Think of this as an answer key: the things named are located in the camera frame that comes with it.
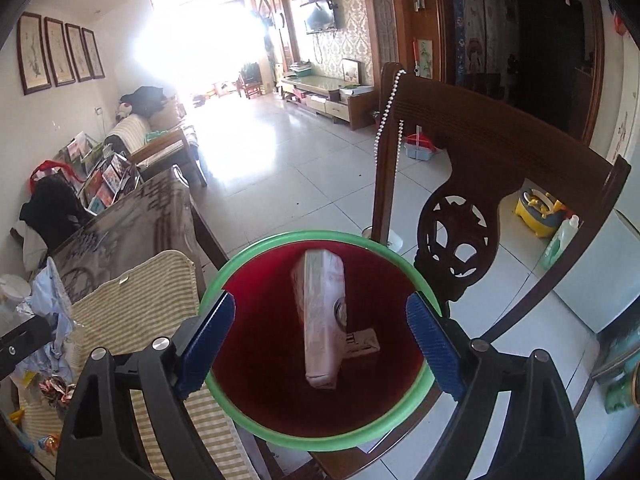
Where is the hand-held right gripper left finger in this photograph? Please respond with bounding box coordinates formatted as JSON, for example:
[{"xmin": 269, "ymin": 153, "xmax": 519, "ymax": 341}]
[{"xmin": 55, "ymin": 291, "xmax": 236, "ymax": 480}]

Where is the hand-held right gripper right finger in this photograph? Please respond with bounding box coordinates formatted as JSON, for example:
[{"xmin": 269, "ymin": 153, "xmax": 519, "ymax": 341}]
[{"xmin": 405, "ymin": 291, "xmax": 586, "ymax": 480}]

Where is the red foil wrapper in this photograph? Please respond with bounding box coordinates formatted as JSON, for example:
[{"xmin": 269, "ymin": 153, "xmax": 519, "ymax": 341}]
[{"xmin": 37, "ymin": 372, "xmax": 76, "ymax": 408}]

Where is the small white cardboard piece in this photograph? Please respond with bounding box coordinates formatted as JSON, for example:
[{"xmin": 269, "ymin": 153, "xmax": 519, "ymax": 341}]
[{"xmin": 340, "ymin": 327, "xmax": 382, "ymax": 361}]

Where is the red bin with green rim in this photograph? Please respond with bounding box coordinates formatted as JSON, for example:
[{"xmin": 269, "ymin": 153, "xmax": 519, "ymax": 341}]
[{"xmin": 198, "ymin": 230, "xmax": 443, "ymax": 452}]

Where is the pink white tissue packet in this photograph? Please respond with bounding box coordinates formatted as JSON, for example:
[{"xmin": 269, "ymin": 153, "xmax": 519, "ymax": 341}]
[{"xmin": 291, "ymin": 248, "xmax": 347, "ymax": 390}]

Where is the white plastic tub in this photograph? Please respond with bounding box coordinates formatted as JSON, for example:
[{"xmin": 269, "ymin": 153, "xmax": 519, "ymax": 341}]
[{"xmin": 0, "ymin": 275, "xmax": 31, "ymax": 331}]

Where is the crumpled blue plastic bag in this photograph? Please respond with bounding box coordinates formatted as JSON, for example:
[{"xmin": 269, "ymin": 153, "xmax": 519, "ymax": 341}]
[{"xmin": 30, "ymin": 257, "xmax": 76, "ymax": 361}]

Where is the striped beige table mat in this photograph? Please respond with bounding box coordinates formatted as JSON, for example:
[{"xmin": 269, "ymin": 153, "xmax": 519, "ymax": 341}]
[{"xmin": 20, "ymin": 250, "xmax": 261, "ymax": 480}]

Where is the white cloth bundle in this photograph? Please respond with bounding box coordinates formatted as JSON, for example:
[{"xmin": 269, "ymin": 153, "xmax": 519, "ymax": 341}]
[{"xmin": 10, "ymin": 220, "xmax": 51, "ymax": 273}]

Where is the black clothing pile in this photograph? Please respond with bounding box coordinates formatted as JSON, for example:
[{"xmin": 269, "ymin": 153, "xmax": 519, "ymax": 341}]
[{"xmin": 20, "ymin": 177, "xmax": 93, "ymax": 256}]

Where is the brown patterned dining table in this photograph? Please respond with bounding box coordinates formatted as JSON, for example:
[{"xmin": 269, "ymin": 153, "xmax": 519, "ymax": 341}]
[{"xmin": 10, "ymin": 165, "xmax": 231, "ymax": 311}]

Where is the green detergent bottle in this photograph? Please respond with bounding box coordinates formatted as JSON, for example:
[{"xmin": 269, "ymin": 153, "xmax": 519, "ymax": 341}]
[{"xmin": 541, "ymin": 214, "xmax": 581, "ymax": 271}]

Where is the yellow toddler potty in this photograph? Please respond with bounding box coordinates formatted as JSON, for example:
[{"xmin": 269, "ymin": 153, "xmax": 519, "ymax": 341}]
[{"xmin": 515, "ymin": 187, "xmax": 568, "ymax": 240}]

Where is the white appliance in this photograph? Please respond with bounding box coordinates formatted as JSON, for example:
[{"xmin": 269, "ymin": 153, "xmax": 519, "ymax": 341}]
[{"xmin": 537, "ymin": 207, "xmax": 640, "ymax": 333}]

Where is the red bag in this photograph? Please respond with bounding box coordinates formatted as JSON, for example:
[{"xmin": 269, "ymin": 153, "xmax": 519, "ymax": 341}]
[{"xmin": 30, "ymin": 160, "xmax": 86, "ymax": 193}]

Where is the magazine rack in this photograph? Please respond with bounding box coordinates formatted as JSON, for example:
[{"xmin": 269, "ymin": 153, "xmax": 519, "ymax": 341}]
[{"xmin": 60, "ymin": 132, "xmax": 143, "ymax": 216}]

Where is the blue plastic basket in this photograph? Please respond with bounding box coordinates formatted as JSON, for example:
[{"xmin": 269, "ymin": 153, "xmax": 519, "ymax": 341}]
[{"xmin": 402, "ymin": 127, "xmax": 441, "ymax": 161}]

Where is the wooden sofa with cushions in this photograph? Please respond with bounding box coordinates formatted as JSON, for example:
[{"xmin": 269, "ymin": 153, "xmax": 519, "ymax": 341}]
[{"xmin": 102, "ymin": 95, "xmax": 208, "ymax": 188}]

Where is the dark carved wooden chair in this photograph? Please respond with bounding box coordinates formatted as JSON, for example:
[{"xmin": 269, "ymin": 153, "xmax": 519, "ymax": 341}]
[{"xmin": 307, "ymin": 62, "xmax": 632, "ymax": 480}]

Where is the black garment on sofa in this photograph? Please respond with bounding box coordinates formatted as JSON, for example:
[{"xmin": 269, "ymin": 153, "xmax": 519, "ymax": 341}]
[{"xmin": 131, "ymin": 86, "xmax": 167, "ymax": 116}]

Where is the small wooden armchair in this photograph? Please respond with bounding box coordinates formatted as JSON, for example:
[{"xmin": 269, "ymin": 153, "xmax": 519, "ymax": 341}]
[{"xmin": 240, "ymin": 67, "xmax": 263, "ymax": 101}]

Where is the wooden television cabinet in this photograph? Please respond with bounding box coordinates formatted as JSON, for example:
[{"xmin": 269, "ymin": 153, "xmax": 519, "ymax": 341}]
[{"xmin": 277, "ymin": 75, "xmax": 376, "ymax": 131}]

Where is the printed door curtain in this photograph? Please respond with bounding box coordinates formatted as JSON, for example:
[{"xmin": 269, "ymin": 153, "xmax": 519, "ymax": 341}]
[{"xmin": 450, "ymin": 0, "xmax": 521, "ymax": 91}]

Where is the white bead string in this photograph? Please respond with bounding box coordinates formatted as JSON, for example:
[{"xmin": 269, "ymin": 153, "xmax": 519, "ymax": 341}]
[{"xmin": 372, "ymin": 69, "xmax": 405, "ymax": 248}]

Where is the framed wall picture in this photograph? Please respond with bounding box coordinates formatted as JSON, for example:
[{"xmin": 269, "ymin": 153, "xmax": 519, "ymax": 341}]
[
  {"xmin": 65, "ymin": 23, "xmax": 94, "ymax": 82},
  {"xmin": 16, "ymin": 11, "xmax": 52, "ymax": 96},
  {"xmin": 43, "ymin": 16, "xmax": 77, "ymax": 87},
  {"xmin": 81, "ymin": 27, "xmax": 106, "ymax": 79}
]

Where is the wall-mounted television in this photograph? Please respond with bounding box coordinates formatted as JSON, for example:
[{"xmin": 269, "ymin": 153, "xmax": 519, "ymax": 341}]
[{"xmin": 305, "ymin": 2, "xmax": 337, "ymax": 36}]

